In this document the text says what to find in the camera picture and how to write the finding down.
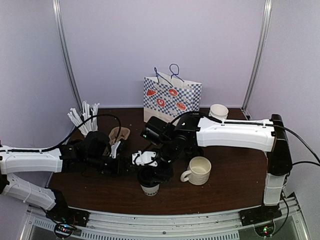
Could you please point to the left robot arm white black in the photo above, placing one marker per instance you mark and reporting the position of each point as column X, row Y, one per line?
column 95, row 151

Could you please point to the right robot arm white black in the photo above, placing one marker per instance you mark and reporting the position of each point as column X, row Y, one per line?
column 195, row 129

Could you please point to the blue checkered paper bag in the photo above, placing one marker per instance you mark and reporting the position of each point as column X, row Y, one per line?
column 168, row 96

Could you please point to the aluminium front rail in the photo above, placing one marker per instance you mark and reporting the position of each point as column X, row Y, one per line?
column 224, row 225

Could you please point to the stack of white paper cups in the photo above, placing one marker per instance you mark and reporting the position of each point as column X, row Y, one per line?
column 218, row 111

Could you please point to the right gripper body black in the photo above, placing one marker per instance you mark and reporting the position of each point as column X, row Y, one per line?
column 168, row 171

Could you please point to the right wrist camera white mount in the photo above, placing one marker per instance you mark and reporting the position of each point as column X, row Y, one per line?
column 146, row 158

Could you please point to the black coffee cup lid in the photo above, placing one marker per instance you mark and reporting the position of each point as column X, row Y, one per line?
column 146, row 177

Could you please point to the brown cardboard cup carrier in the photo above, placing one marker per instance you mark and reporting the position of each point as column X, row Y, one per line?
column 118, row 133

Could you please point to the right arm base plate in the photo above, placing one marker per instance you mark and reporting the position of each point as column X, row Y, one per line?
column 259, row 214

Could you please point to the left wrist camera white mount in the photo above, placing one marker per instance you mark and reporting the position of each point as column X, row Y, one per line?
column 116, row 148

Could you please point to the black lid on table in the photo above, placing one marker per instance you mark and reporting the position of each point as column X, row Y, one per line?
column 192, row 152

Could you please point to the right aluminium frame post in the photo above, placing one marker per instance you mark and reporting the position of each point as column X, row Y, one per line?
column 263, row 35

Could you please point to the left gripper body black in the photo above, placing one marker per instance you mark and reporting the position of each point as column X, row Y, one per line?
column 111, row 169

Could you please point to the white ceramic mug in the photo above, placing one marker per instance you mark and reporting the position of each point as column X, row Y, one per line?
column 198, row 171

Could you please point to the aluminium frame post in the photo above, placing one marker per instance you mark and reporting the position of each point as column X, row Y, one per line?
column 65, row 52
column 263, row 35

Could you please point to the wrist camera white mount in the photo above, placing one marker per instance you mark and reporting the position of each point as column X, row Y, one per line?
column 116, row 148
column 146, row 158

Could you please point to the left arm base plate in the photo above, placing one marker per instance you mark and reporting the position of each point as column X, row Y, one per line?
column 67, row 215

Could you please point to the white paper coffee cup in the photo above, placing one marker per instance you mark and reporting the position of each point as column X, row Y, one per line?
column 150, row 191

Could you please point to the left aluminium frame post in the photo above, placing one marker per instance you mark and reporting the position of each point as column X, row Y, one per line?
column 65, row 52

